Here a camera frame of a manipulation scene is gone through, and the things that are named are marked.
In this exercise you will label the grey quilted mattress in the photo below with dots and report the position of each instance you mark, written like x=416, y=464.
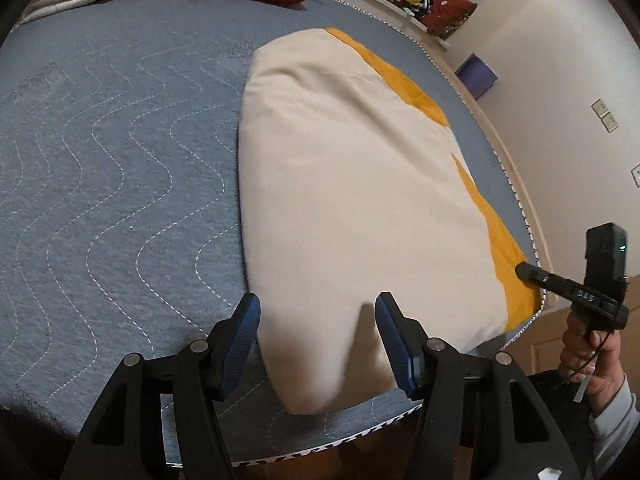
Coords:
x=100, y=185

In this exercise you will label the cream and yellow jacket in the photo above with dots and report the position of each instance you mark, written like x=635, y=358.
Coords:
x=350, y=185

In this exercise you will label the wooden cabinet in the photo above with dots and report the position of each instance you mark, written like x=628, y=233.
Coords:
x=542, y=355

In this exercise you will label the white wall socket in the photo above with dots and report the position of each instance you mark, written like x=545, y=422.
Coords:
x=610, y=122
x=600, y=107
x=636, y=172

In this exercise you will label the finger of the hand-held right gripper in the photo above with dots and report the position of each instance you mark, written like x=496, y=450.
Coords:
x=531, y=274

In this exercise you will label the purple box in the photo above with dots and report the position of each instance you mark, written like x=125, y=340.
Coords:
x=475, y=76

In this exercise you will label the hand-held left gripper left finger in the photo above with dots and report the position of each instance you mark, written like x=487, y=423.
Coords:
x=240, y=345

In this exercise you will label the person's right hand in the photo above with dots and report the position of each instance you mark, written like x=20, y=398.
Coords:
x=592, y=360

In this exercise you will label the dark red cushion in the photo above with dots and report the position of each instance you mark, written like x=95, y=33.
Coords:
x=447, y=12

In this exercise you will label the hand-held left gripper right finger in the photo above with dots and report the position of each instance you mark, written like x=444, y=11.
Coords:
x=395, y=345

